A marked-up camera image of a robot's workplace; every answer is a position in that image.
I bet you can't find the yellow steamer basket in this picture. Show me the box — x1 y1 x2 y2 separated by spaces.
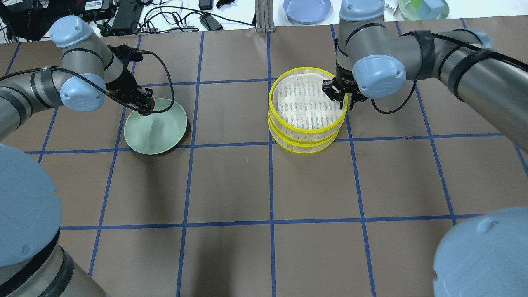
269 67 349 134
268 118 338 155

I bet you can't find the aluminium frame post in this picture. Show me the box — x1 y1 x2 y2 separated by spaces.
255 0 276 33

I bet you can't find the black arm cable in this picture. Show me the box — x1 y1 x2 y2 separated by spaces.
0 49 175 115
370 80 417 115

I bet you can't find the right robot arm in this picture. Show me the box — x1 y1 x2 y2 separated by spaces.
322 0 528 151

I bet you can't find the brown bun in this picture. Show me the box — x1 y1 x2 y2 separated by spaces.
140 98 155 113

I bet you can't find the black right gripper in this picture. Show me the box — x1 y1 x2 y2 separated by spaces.
322 75 368 111

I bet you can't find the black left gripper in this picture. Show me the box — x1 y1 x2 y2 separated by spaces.
115 81 153 116

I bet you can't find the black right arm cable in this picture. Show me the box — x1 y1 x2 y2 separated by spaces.
370 80 417 115

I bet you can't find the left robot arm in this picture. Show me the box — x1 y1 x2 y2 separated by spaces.
0 16 155 139

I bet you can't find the blue plate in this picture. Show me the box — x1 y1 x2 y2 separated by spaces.
283 0 332 25

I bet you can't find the black electronics box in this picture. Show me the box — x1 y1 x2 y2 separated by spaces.
111 0 143 35

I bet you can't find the yellow bottom steamer basket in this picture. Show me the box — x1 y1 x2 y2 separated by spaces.
268 118 338 155

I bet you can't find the mint green plate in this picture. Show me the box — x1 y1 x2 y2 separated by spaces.
124 98 187 155

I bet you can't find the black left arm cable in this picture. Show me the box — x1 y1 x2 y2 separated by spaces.
0 49 175 115

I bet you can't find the white steamer cloth liner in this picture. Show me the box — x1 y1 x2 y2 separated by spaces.
273 73 344 129

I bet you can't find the black power adapter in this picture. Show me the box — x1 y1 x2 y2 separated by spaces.
199 14 223 31

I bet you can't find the yellow top steamer basket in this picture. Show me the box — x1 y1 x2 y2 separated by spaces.
269 67 349 134

